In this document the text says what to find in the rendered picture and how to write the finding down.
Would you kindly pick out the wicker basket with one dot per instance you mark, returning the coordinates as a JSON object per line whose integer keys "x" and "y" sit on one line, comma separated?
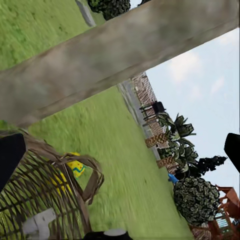
{"x": 65, "y": 190}

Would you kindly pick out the charcoal grill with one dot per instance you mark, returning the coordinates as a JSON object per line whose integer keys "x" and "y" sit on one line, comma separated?
{"x": 157, "y": 107}

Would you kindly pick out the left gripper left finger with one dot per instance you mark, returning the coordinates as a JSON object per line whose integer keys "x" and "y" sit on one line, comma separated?
{"x": 12, "y": 150}

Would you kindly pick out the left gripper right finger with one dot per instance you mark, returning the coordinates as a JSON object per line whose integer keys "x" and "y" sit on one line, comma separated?
{"x": 232, "y": 149}

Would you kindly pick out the easter egg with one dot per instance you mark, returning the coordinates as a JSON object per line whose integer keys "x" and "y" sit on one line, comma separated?
{"x": 77, "y": 167}

